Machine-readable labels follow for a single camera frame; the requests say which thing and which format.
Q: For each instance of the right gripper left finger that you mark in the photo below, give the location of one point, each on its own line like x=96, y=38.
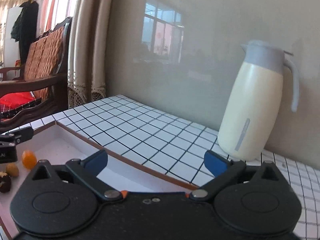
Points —
x=85, y=173

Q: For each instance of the cream thermos jug grey lid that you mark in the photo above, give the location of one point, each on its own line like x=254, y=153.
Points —
x=255, y=99

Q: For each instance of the small orange kumquat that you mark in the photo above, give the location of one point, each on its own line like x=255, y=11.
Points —
x=29, y=159

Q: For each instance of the dark hanging coat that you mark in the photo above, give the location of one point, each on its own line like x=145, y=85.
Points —
x=24, y=28

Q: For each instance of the checkered white tablecloth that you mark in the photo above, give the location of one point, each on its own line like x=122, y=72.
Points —
x=175, y=147

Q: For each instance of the beige lace curtain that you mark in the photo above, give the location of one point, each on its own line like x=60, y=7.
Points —
x=87, y=52

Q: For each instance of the white tray brown rim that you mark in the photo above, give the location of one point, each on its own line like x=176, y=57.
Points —
x=59, y=144

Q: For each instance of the red cushion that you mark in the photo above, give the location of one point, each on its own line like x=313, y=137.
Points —
x=13, y=100

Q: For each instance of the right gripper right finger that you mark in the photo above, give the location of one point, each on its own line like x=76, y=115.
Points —
x=225, y=174

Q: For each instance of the wooden sofa woven back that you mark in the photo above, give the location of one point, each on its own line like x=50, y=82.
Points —
x=44, y=75

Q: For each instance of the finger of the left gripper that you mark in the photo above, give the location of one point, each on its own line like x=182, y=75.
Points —
x=18, y=136

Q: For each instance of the yellow-brown longan fruit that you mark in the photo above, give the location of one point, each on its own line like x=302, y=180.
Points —
x=12, y=170

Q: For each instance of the dark brown fruit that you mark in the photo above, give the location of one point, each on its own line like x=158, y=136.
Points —
x=5, y=182

